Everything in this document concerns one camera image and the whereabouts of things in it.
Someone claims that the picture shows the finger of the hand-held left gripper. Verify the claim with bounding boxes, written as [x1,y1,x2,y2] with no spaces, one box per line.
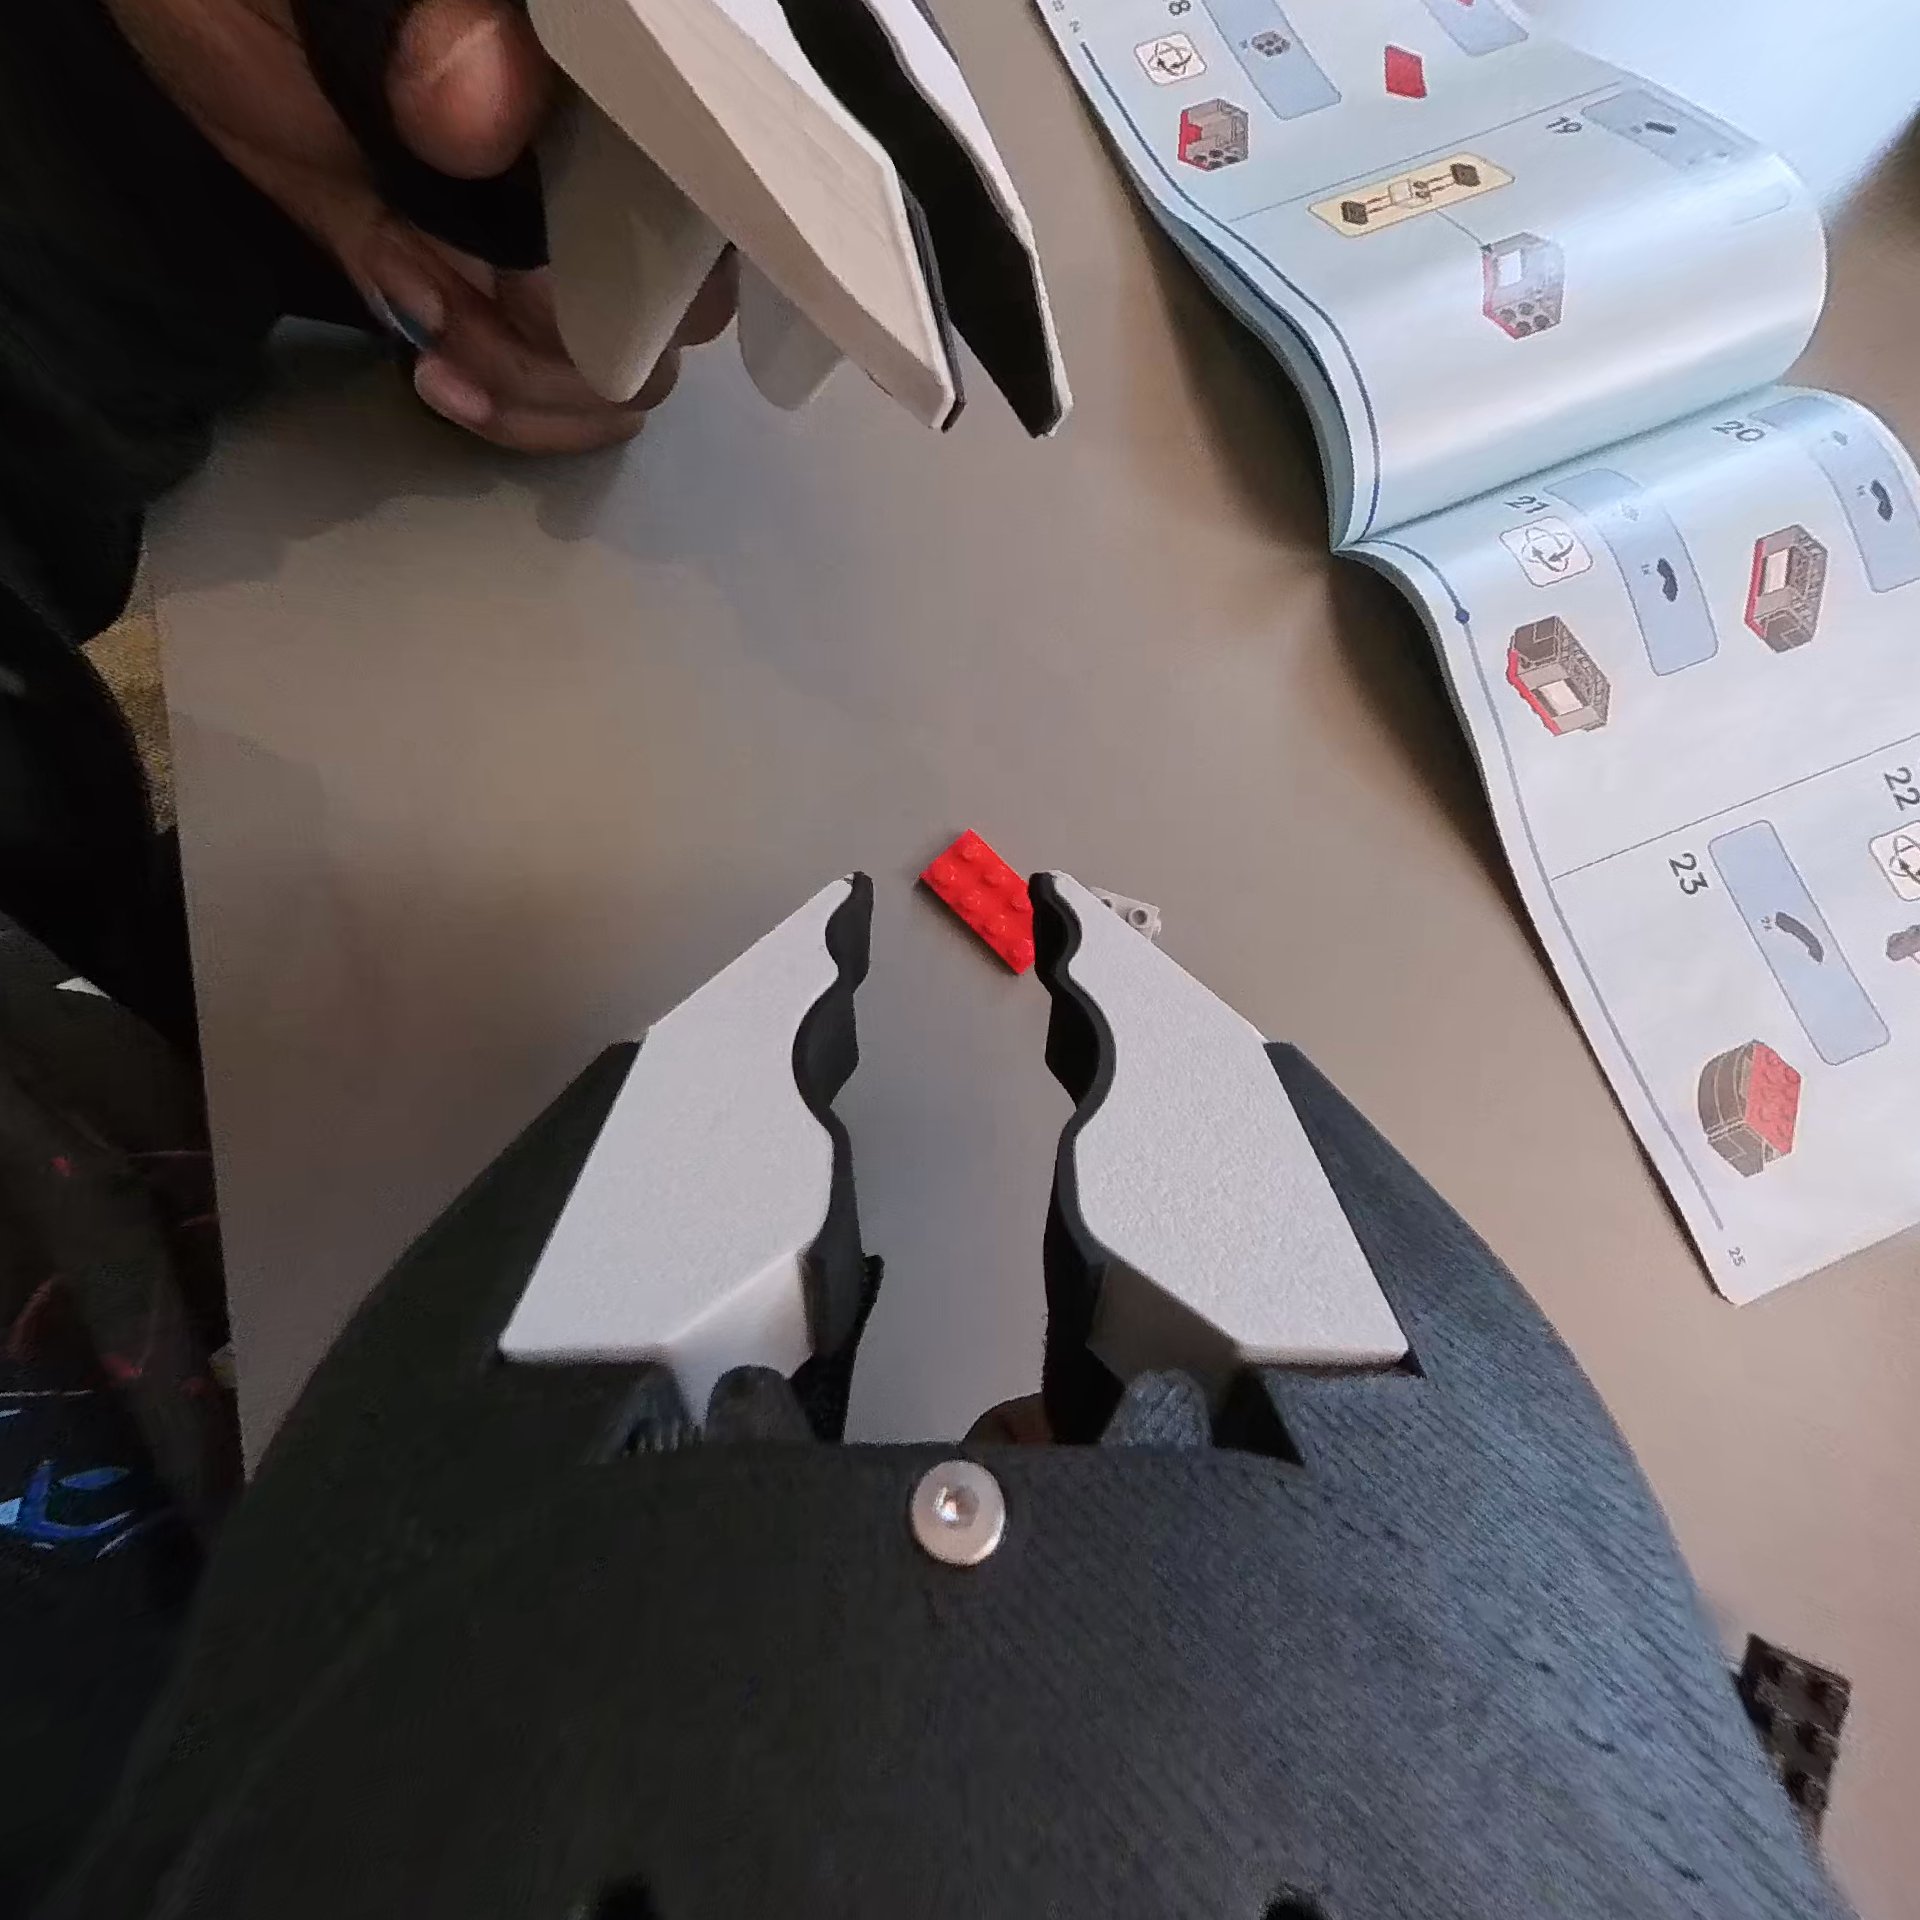
[528,0,971,438]
[816,0,1076,443]

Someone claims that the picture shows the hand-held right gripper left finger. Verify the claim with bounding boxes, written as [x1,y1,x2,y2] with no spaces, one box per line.
[494,870,888,1417]

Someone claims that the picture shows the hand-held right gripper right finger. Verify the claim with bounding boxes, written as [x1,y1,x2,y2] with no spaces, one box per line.
[1027,870,1416,1417]

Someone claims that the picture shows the red toy brick plate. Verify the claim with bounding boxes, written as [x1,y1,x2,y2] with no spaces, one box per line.
[920,829,1043,979]

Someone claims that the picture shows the brick instruction booklet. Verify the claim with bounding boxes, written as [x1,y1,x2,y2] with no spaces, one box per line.
[1035,0,1920,1309]

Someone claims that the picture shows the toy brick truck model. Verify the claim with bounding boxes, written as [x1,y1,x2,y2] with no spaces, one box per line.
[1737,1632,1856,1822]

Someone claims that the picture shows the person's left forearm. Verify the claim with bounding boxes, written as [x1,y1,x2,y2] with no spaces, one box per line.
[0,0,378,648]

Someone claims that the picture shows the grey desk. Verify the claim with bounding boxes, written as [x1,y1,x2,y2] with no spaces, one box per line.
[143,0,1920,1920]

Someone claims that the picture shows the person's left hand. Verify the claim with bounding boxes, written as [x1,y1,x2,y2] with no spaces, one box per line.
[143,0,741,456]

